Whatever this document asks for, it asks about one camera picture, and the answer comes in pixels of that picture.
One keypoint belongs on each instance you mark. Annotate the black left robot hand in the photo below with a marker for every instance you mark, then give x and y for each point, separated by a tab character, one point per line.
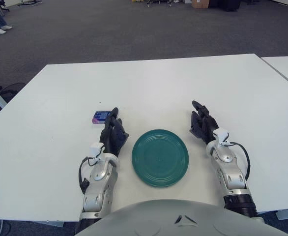
113	137

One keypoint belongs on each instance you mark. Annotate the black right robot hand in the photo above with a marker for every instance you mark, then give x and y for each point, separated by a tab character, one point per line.
204	125

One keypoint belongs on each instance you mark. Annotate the blue gum box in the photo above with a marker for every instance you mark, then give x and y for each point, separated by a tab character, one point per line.
99	117

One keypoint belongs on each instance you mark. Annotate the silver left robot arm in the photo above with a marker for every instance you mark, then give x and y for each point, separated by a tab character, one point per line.
97	172

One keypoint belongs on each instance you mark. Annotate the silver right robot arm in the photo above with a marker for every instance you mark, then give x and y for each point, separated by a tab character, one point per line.
228	167

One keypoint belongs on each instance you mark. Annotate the green round plate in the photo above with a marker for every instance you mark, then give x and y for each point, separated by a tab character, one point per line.
160	159

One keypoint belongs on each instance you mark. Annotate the grey robot torso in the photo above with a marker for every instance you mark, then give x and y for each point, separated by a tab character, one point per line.
158	221

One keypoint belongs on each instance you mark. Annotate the black office chair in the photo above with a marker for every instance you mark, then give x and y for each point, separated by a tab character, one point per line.
8	89

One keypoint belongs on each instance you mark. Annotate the brown cardboard box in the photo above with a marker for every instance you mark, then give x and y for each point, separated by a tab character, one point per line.
200	3

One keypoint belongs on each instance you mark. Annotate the black cabinet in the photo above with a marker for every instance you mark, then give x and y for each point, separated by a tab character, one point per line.
232	5

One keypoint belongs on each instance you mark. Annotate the black chair bases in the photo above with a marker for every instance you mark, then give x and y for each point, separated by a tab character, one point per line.
158	2

